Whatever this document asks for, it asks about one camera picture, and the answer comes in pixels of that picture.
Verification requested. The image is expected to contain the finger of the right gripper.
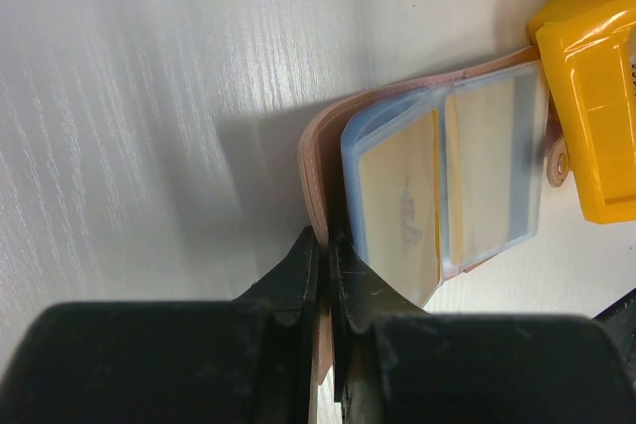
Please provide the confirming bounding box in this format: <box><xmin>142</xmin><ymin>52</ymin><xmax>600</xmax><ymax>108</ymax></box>
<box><xmin>594</xmin><ymin>289</ymin><xmax>636</xmax><ymax>330</ymax></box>

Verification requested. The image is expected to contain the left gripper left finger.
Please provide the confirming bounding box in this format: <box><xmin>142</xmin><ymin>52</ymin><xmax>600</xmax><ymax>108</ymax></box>
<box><xmin>9</xmin><ymin>228</ymin><xmax>319</xmax><ymax>423</ymax></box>

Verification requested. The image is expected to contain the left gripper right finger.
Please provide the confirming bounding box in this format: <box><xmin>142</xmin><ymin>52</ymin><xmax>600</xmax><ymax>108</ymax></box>
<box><xmin>329</xmin><ymin>236</ymin><xmax>635</xmax><ymax>423</ymax></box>

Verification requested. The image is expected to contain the gold credit card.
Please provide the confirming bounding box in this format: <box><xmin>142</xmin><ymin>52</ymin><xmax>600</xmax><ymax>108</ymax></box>
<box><xmin>444</xmin><ymin>71</ymin><xmax>548</xmax><ymax>269</ymax></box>
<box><xmin>359</xmin><ymin>112</ymin><xmax>441</xmax><ymax>307</ymax></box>

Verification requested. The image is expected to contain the tan leather card holder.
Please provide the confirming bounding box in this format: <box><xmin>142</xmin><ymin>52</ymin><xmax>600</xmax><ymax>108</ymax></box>
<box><xmin>297</xmin><ymin>45</ymin><xmax>570</xmax><ymax>424</ymax></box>

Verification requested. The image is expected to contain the yellow plastic bin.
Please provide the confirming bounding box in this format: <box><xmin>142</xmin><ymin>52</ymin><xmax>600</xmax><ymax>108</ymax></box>
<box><xmin>528</xmin><ymin>0</ymin><xmax>635</xmax><ymax>224</ymax></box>

